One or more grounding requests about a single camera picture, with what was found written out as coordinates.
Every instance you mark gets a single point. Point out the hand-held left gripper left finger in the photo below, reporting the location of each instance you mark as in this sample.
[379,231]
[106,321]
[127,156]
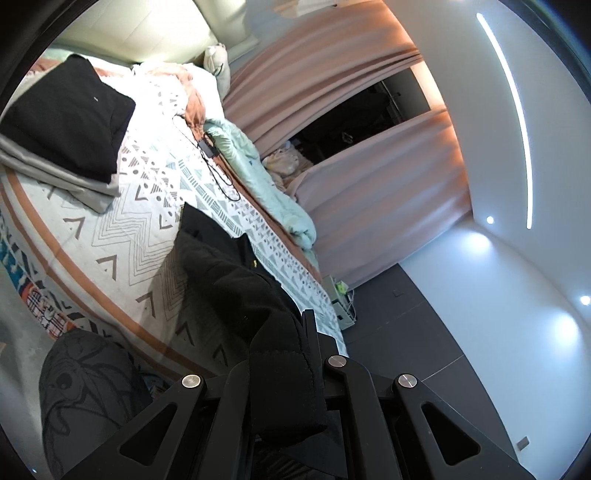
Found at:
[231,392]

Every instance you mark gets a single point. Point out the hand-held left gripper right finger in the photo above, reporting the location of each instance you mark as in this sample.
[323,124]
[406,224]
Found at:
[351,406]

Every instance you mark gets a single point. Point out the black long-sleeved jacket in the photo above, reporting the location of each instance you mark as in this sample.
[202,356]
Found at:
[240,295]

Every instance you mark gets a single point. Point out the white nightstand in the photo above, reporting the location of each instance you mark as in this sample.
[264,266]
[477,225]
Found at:
[344,314]

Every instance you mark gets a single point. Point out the green object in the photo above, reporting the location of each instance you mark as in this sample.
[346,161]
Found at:
[341,287]

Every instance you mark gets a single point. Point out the person's leg in grey pants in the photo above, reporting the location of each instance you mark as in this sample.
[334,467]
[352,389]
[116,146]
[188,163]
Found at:
[83,392]

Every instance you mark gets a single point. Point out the patterned white bedspread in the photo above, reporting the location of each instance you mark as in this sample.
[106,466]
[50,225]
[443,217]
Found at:
[138,221]

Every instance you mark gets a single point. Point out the mint green quilt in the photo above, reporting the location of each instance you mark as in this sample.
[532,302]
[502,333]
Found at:
[258,184]

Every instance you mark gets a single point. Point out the pink curtain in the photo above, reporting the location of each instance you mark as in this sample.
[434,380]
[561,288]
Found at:
[323,69]
[392,184]

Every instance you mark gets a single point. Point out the beige plush toy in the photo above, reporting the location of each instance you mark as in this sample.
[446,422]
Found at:
[281,161]

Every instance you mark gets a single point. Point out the black power adapter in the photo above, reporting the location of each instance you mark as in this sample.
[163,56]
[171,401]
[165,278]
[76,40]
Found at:
[208,147]

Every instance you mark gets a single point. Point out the folded grey garment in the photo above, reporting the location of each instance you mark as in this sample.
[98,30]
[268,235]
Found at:
[69,184]

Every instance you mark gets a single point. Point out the folded black garment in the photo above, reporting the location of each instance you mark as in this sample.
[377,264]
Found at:
[69,120]

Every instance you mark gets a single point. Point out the grey plush toy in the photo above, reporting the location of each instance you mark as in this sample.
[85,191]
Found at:
[217,60]

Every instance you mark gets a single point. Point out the ceiling light strip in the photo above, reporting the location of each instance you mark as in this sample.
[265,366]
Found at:
[517,101]

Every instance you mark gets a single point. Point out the cream padded headboard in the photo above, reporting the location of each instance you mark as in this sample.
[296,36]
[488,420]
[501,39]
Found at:
[138,32]

